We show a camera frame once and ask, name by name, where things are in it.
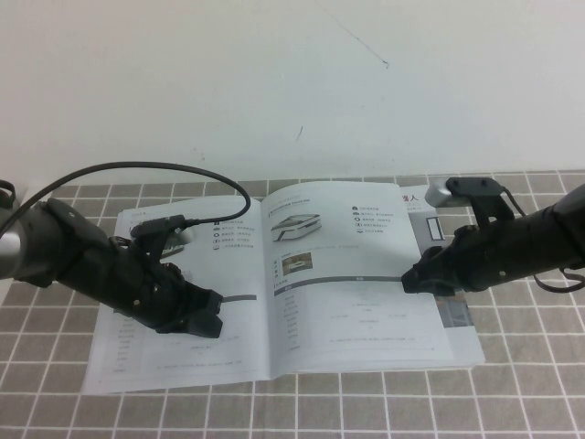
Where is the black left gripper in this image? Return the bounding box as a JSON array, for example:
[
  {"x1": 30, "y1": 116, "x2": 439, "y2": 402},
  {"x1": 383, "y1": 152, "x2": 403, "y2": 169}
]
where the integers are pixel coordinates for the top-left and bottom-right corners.
[{"x1": 95, "y1": 237, "x2": 225, "y2": 341}]

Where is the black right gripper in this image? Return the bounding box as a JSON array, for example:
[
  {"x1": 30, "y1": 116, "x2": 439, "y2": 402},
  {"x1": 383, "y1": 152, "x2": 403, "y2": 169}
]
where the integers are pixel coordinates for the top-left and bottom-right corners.
[{"x1": 400, "y1": 222, "x2": 516, "y2": 294}]

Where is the white product catalogue book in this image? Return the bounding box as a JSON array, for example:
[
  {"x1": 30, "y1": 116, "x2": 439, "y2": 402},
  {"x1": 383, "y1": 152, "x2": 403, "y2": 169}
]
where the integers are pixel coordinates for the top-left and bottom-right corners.
[{"x1": 81, "y1": 180, "x2": 485, "y2": 397}]

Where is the grey white-checked tablecloth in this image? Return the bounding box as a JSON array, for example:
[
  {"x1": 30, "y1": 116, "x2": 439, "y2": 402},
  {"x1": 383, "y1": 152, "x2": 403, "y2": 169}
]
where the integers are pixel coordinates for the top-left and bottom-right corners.
[{"x1": 0, "y1": 169, "x2": 585, "y2": 439}]

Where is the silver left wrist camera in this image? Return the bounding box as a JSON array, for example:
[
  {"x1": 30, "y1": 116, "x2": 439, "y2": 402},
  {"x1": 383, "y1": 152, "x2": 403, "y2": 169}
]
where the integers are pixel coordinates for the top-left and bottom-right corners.
[{"x1": 157, "y1": 227, "x2": 196, "y2": 257}]

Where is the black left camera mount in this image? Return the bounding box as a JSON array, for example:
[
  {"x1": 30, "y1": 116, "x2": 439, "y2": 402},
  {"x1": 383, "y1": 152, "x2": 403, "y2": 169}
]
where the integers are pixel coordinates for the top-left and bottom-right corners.
[{"x1": 130, "y1": 214, "x2": 188, "y2": 264}]

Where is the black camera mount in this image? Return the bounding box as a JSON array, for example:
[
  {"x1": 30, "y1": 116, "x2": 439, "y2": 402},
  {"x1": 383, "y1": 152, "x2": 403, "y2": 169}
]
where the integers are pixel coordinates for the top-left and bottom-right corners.
[
  {"x1": 445, "y1": 176, "x2": 520, "y2": 232},
  {"x1": 130, "y1": 214, "x2": 188, "y2": 264}
]

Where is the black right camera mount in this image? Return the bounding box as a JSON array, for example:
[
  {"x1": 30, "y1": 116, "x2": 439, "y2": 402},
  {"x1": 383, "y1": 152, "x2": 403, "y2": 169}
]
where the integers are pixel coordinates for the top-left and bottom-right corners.
[{"x1": 445, "y1": 176, "x2": 520, "y2": 232}]

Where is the black right camera cable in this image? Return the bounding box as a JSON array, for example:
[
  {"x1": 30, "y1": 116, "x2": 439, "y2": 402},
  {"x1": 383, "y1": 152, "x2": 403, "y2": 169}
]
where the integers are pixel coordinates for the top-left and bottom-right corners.
[{"x1": 500, "y1": 185, "x2": 527, "y2": 217}]

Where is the black camera cable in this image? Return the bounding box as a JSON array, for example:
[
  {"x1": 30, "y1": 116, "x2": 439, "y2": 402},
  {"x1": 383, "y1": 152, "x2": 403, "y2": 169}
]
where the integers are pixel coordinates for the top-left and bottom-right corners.
[
  {"x1": 500, "y1": 185, "x2": 527, "y2": 217},
  {"x1": 0, "y1": 159, "x2": 253, "y2": 243}
]

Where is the thin black right arm wire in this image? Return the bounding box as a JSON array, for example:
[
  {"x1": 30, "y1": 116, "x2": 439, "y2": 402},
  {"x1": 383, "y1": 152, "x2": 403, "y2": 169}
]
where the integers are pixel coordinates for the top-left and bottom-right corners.
[{"x1": 532, "y1": 262, "x2": 585, "y2": 293}]

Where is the black left camera cable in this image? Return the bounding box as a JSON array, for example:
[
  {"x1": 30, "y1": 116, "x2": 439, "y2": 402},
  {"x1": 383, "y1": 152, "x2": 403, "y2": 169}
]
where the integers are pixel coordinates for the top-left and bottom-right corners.
[{"x1": 0, "y1": 159, "x2": 253, "y2": 243}]

